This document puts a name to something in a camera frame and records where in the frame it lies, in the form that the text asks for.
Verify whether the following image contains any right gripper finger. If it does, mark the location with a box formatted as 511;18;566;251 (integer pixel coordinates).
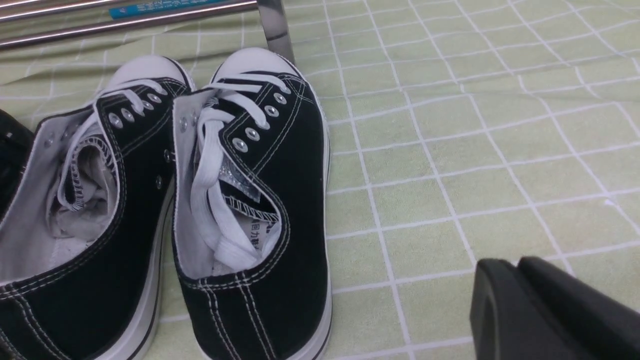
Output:
470;256;640;360

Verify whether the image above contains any black knit sneaker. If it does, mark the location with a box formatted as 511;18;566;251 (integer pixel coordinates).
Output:
0;110;34;217

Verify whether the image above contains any stainless steel shoe rack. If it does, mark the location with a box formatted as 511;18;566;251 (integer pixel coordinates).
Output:
1;0;295;68

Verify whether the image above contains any green checkered tablecloth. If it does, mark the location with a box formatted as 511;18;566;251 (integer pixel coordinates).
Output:
0;0;640;360

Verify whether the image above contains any right black canvas lace-up sneaker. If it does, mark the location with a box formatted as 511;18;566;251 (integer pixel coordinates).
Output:
172;47;332;360

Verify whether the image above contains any black canvas lace-up sneaker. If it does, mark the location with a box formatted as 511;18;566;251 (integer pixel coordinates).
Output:
172;47;332;360
0;55;196;360

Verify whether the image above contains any left black canvas lace-up sneaker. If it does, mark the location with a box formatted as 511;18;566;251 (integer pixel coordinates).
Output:
0;55;196;360

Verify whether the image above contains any tan blue book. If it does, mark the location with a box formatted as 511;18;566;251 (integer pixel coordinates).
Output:
109;0;226;20

